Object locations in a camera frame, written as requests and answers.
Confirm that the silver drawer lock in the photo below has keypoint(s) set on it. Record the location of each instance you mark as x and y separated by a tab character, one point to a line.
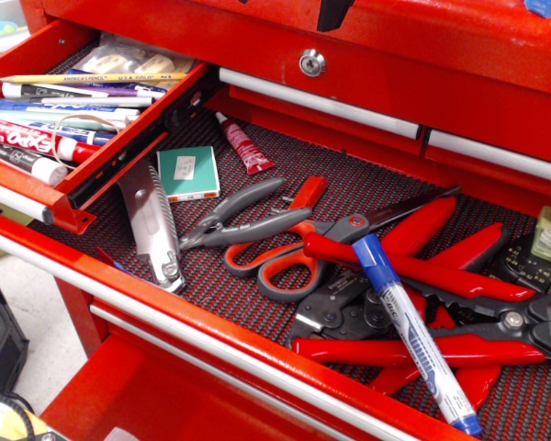
312	63

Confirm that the black red drawer liner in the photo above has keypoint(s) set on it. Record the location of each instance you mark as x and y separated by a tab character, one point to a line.
210	362

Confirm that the pale green pen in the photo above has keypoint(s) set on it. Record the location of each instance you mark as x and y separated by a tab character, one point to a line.
41	120

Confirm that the small open red drawer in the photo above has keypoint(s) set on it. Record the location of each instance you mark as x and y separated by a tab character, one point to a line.
77	173

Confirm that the white black pen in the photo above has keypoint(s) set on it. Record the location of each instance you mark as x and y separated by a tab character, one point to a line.
10	90

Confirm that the small red clip tool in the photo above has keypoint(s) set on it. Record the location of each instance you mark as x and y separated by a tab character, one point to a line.
309	194

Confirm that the red adhesive tube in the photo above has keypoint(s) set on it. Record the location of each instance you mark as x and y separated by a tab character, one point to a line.
252	157

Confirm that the green small cardboard box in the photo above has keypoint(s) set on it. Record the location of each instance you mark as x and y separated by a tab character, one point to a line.
189	173

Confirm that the silver utility knife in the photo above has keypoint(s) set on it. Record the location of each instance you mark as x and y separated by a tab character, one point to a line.
152	223

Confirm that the blue cap whiteboard marker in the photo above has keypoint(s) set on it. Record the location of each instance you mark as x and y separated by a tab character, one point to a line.
438	376

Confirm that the blue white marker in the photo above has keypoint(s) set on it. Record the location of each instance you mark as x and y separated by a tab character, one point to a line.
110	113

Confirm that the yellow wooden pencil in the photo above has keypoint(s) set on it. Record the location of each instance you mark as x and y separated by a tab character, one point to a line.
93	78

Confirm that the black marker white cap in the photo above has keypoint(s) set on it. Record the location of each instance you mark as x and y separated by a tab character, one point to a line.
40	167

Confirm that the beige rubber band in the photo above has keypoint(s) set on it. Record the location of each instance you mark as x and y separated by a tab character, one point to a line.
77	137

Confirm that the clear plastic bag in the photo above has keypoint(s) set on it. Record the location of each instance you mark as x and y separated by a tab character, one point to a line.
120	55

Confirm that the red tool chest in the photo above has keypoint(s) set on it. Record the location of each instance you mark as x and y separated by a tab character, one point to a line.
466	84

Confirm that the red Expo marker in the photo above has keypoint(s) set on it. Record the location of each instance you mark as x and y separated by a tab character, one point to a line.
20	136

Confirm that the red grey handled scissors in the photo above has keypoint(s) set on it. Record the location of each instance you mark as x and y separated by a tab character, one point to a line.
275	261

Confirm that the red handled crimping tool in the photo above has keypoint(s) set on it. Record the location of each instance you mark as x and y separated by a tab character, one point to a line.
337	323

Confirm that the red handled wire stripper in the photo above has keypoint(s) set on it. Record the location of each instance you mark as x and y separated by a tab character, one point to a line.
491	315

